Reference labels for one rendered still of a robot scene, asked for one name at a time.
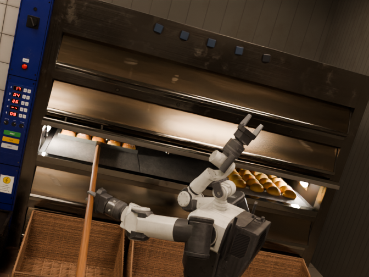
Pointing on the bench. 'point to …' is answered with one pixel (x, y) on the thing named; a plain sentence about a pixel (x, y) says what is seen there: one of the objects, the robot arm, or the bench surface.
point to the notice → (6, 183)
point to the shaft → (88, 219)
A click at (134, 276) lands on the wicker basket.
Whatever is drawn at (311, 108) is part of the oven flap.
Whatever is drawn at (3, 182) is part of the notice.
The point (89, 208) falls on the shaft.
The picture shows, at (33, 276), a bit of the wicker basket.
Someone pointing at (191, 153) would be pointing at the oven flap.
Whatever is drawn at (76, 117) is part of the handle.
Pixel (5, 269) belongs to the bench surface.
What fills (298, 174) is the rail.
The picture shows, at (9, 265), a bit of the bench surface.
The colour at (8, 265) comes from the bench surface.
